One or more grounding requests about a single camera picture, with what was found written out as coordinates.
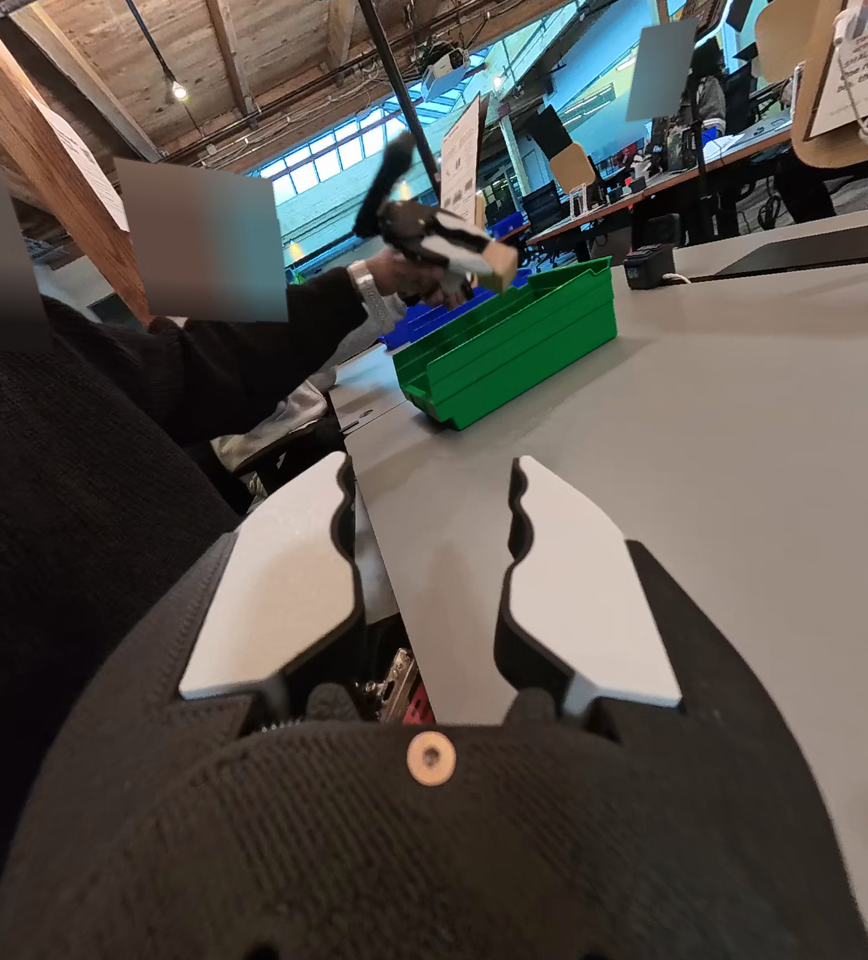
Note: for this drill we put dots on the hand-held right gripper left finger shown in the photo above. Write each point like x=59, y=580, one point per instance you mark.
x=276, y=592

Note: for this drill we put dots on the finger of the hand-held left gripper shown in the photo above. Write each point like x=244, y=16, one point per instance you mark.
x=464, y=256
x=460, y=231

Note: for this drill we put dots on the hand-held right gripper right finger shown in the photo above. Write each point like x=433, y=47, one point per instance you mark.
x=591, y=600

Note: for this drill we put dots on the small wooden cube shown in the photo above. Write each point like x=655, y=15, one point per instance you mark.
x=500, y=268

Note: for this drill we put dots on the green plastic bin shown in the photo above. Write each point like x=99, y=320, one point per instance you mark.
x=516, y=352

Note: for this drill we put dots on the person's left forearm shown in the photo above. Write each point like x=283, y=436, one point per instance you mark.
x=254, y=352

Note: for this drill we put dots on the person's left hand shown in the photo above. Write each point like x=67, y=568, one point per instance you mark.
x=387, y=274

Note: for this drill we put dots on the blue storage bin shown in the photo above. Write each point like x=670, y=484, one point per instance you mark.
x=510, y=223

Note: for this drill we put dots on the silver metal wristwatch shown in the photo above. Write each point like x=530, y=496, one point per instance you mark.
x=368, y=289

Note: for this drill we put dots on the standing instruction board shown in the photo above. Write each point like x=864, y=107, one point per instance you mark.
x=460, y=157

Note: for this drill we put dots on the blue plastic bin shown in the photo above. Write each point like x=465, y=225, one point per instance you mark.
x=411, y=330

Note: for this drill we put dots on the black office chair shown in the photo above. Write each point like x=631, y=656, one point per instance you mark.
x=546, y=202

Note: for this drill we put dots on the clear acrylic box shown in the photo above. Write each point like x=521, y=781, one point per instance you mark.
x=580, y=201

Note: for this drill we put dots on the wooden stand board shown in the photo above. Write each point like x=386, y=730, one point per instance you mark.
x=573, y=165

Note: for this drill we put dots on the silver metal clasp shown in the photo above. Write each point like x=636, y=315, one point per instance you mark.
x=389, y=679

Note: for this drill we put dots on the black steel pole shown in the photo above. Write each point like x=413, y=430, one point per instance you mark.
x=400, y=82

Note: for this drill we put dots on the white ceiling projector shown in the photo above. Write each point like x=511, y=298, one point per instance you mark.
x=445, y=75

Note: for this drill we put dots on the black charger box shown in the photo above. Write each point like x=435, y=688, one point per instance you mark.
x=648, y=268

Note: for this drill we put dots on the long wooden table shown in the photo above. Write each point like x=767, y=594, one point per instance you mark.
x=704, y=161

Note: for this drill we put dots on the white paper notice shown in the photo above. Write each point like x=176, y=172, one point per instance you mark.
x=89, y=172

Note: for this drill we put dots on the wooden pillar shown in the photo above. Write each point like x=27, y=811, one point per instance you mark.
x=74, y=217

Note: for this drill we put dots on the instruction poster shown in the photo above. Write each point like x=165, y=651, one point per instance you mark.
x=846, y=75

